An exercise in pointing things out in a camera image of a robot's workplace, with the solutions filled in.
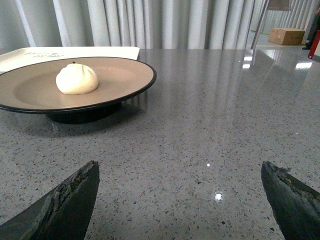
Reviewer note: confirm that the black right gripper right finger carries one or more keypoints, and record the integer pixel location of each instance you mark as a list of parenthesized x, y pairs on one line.
[(295, 205)]

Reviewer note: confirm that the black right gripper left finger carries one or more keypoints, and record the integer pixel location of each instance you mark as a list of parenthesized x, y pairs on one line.
[(64, 213)]

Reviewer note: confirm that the beige plate with black rim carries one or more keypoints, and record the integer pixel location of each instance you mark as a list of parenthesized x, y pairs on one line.
[(32, 89)]

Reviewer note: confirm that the white steamed bun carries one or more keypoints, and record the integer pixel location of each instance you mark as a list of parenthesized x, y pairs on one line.
[(76, 79)]

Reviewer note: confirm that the white rectangular tray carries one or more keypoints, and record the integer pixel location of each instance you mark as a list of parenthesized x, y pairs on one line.
[(33, 55)]

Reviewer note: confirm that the red object at right edge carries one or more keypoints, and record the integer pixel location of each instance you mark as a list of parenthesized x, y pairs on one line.
[(314, 46)]

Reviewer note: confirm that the cardboard box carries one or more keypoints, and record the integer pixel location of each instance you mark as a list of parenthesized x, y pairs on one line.
[(286, 36)]

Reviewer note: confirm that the person in dark clothes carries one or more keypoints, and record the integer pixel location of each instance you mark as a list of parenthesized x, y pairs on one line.
[(313, 32)]

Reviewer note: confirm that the grey pleated curtain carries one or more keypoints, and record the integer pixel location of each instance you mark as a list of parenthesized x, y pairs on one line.
[(146, 24)]

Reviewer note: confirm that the metal stand leg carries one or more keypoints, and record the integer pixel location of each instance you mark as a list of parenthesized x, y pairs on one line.
[(268, 5)]

